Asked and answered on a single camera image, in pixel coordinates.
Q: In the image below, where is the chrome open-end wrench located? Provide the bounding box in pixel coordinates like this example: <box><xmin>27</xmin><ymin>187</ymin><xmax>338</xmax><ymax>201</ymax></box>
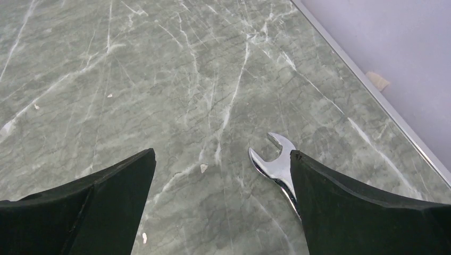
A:
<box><xmin>248</xmin><ymin>132</ymin><xmax>300</xmax><ymax>219</ymax></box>

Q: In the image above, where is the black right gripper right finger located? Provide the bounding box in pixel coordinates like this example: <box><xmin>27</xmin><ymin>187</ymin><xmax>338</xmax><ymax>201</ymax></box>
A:
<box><xmin>290</xmin><ymin>150</ymin><xmax>450</xmax><ymax>254</ymax></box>

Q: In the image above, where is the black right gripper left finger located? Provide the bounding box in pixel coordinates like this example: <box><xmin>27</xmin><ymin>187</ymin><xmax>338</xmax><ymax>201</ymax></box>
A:
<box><xmin>1</xmin><ymin>148</ymin><xmax>156</xmax><ymax>254</ymax></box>

